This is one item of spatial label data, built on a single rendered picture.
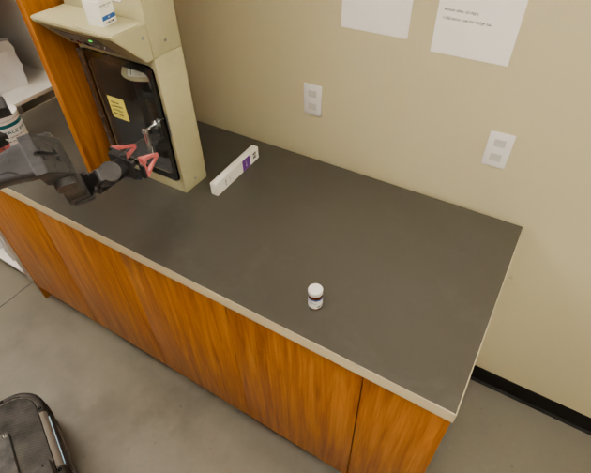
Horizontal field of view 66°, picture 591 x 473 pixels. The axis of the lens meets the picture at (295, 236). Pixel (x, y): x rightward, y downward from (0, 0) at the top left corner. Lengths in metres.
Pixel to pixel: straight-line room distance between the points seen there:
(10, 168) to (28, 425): 1.35
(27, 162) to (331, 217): 0.90
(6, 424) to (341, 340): 1.42
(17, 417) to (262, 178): 1.31
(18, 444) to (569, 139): 2.08
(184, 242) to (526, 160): 1.05
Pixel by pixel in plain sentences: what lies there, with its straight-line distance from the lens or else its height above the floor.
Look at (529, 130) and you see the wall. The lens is 1.45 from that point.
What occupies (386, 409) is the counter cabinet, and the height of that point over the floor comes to 0.74.
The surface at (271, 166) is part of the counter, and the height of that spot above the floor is 0.94.
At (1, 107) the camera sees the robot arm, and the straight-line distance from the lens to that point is 1.62.
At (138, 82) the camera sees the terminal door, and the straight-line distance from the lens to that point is 1.47.
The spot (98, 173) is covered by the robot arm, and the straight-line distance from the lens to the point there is 1.32.
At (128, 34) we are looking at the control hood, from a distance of 1.32.
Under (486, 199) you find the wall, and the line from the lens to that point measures 1.59.
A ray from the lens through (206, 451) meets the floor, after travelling 2.09.
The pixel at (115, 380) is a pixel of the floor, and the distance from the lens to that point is 2.35.
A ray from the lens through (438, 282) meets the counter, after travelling 1.34.
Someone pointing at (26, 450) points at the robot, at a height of 0.24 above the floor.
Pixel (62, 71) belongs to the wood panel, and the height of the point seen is 1.32.
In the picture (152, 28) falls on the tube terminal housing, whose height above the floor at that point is 1.49.
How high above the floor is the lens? 1.93
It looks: 44 degrees down
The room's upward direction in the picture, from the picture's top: 2 degrees counter-clockwise
